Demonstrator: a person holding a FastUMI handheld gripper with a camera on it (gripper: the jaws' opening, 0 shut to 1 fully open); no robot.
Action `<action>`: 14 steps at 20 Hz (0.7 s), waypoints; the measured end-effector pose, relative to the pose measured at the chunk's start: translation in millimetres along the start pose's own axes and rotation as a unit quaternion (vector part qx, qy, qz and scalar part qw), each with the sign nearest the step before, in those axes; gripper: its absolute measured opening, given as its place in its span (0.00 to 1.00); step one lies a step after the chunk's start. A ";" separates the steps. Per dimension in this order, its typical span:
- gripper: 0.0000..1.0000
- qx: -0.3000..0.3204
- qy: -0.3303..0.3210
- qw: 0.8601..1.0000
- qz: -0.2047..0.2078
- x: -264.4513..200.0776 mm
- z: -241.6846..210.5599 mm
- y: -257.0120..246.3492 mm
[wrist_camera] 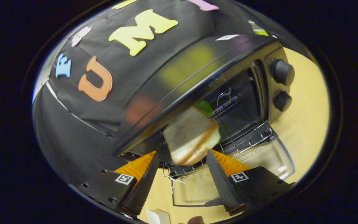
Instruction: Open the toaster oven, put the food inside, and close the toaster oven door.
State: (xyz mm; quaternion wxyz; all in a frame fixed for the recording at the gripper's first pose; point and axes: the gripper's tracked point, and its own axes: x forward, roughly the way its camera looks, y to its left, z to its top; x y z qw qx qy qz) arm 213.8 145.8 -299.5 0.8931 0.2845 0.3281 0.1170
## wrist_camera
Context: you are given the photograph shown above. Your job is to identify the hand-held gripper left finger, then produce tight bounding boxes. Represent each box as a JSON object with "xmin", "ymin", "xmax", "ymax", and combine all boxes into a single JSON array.
[{"xmin": 78, "ymin": 151, "xmax": 160, "ymax": 218}]

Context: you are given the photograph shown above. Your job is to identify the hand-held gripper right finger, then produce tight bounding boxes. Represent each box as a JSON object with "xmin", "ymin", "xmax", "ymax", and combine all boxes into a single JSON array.
[{"xmin": 206, "ymin": 150, "xmax": 296, "ymax": 216}]

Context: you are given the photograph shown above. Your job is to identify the toast sandwich with lettuce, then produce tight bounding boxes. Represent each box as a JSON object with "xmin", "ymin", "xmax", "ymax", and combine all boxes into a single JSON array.
[{"xmin": 163, "ymin": 100, "xmax": 221, "ymax": 166}]

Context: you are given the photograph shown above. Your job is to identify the black toaster oven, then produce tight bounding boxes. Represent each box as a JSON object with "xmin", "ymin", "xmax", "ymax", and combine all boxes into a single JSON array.
[{"xmin": 112, "ymin": 34, "xmax": 296, "ymax": 207}]

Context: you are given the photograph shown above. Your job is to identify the green label plastic bottle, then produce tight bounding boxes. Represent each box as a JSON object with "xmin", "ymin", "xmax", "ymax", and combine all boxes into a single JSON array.
[{"xmin": 248, "ymin": 20, "xmax": 269, "ymax": 36}]

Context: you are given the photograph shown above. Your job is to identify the white string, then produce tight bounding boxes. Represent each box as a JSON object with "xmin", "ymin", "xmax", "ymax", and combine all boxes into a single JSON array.
[{"xmin": 163, "ymin": 174, "xmax": 186, "ymax": 194}]

